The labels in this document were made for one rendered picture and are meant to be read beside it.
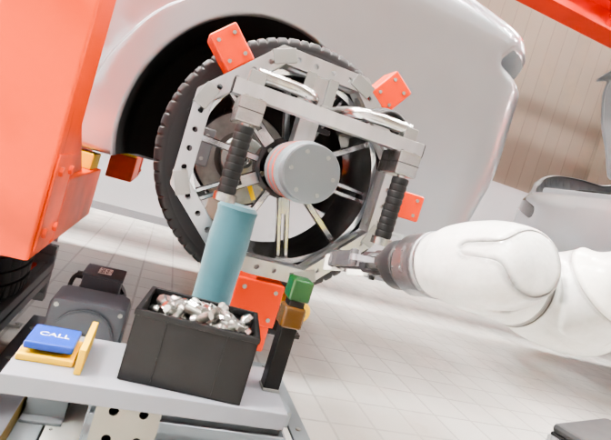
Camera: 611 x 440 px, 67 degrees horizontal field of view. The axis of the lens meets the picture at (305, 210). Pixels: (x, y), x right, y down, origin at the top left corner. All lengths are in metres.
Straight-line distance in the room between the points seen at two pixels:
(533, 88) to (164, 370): 6.32
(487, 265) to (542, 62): 6.40
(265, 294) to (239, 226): 0.23
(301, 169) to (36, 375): 0.58
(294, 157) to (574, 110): 6.39
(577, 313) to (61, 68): 0.94
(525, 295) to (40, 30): 0.92
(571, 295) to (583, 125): 6.70
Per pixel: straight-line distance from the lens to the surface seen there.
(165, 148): 1.17
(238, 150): 0.87
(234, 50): 1.12
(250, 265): 1.13
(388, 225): 0.97
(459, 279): 0.55
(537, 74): 6.82
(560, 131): 7.04
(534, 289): 0.54
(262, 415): 0.83
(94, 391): 0.79
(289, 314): 0.83
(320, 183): 0.99
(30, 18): 1.06
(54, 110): 1.03
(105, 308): 1.24
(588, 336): 0.67
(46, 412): 1.41
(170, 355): 0.79
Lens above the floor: 0.82
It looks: 3 degrees down
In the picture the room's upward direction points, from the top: 17 degrees clockwise
